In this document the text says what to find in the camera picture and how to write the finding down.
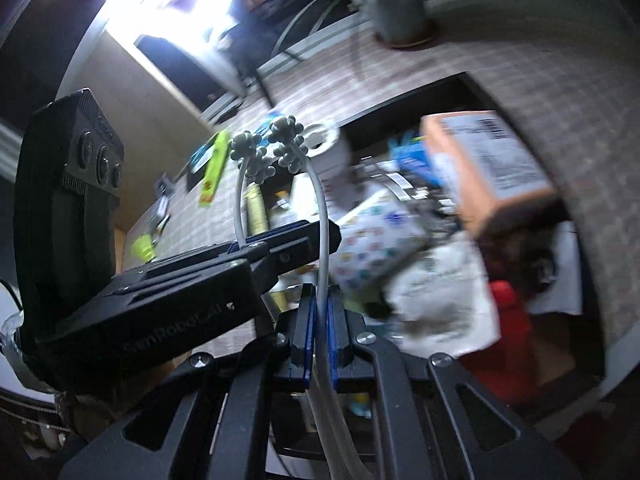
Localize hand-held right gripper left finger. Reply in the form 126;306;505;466
57;284;318;480

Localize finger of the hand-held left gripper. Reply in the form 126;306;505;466
249;224;342;291
220;219;322;262

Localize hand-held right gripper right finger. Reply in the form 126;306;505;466
326;290;586;480

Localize white roller ball massager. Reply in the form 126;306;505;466
229;116;373;480

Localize patterned tissue pack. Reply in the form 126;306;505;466
330;192;431;293

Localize white plug adapter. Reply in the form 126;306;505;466
300;121;353;171

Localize orange and white box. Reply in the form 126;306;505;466
420;110;561;238

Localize black storage box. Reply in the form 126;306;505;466
270;72;608;421

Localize plaid cloth desktop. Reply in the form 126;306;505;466
115;10;640;411

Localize yellow green tube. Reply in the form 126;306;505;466
245;182;271;241

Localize yellow plastic shuttlecock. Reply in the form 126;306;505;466
131;234;157;263

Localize yellow green packet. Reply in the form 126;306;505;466
198;130;231;208

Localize blue packet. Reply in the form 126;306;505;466
189;142;216;173

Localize white plastic bag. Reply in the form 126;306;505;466
385;240;503;356

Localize blue printed pouch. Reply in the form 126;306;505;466
387;130;451;191

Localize red container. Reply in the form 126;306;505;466
457;280;541;406

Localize beige wooden panel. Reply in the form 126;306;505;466
50;30;236;241

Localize grey plant pot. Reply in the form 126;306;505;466
345;0;438;50

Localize black picture frame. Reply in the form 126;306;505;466
152;172;176;226

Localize white ring light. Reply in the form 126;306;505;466
100;0;241;61

